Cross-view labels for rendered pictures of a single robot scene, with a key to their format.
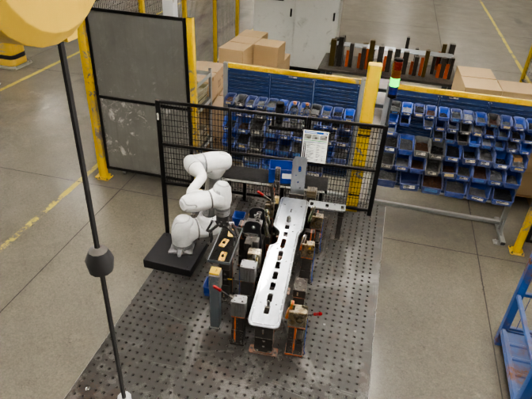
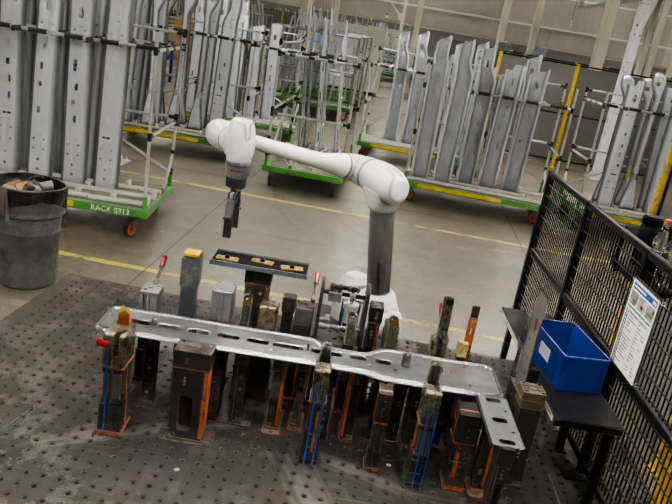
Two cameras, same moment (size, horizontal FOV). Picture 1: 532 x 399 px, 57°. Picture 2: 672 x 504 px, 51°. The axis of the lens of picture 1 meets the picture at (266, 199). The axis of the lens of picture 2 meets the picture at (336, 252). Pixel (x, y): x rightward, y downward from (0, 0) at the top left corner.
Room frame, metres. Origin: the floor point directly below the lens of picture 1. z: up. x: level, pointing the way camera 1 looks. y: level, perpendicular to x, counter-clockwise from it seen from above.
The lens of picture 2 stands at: (2.34, -2.28, 2.08)
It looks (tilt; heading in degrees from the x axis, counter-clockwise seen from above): 18 degrees down; 81
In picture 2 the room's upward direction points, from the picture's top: 10 degrees clockwise
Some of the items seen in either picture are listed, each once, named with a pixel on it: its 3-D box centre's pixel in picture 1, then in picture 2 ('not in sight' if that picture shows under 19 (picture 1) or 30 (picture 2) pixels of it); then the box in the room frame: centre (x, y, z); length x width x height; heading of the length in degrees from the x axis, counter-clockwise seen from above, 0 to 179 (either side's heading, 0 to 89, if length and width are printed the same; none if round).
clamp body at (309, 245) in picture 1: (306, 261); (315, 411); (2.68, -0.31, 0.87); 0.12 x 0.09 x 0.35; 81
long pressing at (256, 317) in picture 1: (282, 251); (301, 350); (2.62, -0.13, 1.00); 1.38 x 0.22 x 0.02; 171
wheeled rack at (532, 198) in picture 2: not in sight; (484, 141); (5.47, 6.59, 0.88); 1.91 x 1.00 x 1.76; 164
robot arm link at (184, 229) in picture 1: (184, 229); (353, 295); (2.91, 0.60, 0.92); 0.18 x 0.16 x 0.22; 117
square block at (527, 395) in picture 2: (309, 207); (519, 435); (3.36, -0.36, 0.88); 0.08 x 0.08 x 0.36; 81
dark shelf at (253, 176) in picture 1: (274, 178); (552, 361); (3.56, -0.06, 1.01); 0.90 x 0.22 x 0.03; 81
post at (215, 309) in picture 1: (215, 299); (187, 309); (2.21, 0.28, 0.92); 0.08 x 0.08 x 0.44; 81
